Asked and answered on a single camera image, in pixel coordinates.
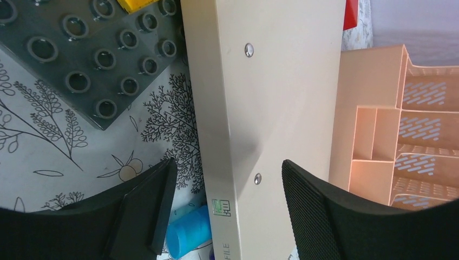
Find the yellow building block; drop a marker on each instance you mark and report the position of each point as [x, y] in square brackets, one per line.
[131, 6]

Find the red file folder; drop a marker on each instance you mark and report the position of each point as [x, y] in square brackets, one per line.
[351, 14]

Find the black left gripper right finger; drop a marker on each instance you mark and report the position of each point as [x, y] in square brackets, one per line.
[331, 223]

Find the beige file binder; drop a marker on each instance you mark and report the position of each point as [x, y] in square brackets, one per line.
[264, 79]

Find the peach plastic file organizer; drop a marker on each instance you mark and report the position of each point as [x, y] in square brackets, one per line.
[395, 133]

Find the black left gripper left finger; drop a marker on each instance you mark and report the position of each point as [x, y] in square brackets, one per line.
[127, 221]

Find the floral tablecloth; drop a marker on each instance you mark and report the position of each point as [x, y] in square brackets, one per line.
[51, 156]

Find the blue cap black highlighter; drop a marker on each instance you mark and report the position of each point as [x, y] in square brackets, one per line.
[188, 232]

